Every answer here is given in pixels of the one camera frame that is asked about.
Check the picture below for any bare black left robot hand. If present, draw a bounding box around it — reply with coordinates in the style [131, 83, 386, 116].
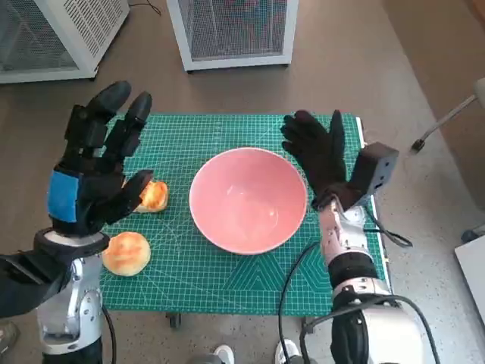
[45, 80, 155, 238]

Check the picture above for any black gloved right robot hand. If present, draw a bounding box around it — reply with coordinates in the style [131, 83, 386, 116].
[280, 109, 349, 209]

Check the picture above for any oblong orange toy bread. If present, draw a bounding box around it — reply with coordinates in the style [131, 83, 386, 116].
[132, 180, 169, 214]

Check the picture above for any round toy bread bun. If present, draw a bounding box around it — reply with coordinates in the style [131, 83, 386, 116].
[101, 231, 152, 277]

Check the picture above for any pink bowl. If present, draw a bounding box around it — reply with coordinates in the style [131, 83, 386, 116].
[189, 147, 308, 256]

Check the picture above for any grey chair with metal leg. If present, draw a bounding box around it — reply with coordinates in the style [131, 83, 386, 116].
[411, 77, 485, 152]

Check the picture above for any green cutting mat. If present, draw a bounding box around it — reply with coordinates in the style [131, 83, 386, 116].
[99, 112, 387, 318]

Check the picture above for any white mesh front cabinet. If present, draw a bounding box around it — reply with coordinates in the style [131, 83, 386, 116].
[166, 0, 299, 73]

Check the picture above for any white cabinet with vent side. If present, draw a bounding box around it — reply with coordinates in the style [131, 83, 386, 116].
[0, 0, 131, 85]

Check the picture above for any person's grey shoe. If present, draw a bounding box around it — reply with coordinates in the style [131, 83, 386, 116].
[0, 321, 20, 356]

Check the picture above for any white board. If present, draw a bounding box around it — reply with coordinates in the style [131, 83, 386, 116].
[454, 233, 485, 315]

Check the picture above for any person's white shoe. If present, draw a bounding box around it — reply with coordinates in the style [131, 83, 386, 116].
[275, 338, 300, 364]
[214, 344, 235, 364]

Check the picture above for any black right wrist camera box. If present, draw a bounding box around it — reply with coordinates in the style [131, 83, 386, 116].
[343, 142, 400, 209]

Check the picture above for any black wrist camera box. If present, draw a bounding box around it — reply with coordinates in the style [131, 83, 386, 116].
[0, 248, 75, 319]
[343, 142, 400, 209]

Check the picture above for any thin black camera cable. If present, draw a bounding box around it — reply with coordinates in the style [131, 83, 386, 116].
[361, 206, 414, 248]

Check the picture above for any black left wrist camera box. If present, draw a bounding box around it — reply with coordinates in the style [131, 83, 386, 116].
[0, 248, 75, 319]

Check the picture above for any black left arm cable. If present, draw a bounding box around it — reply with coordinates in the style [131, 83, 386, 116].
[101, 306, 117, 364]

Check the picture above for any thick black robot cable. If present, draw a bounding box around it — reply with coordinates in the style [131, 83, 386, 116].
[300, 293, 441, 364]
[277, 241, 321, 364]

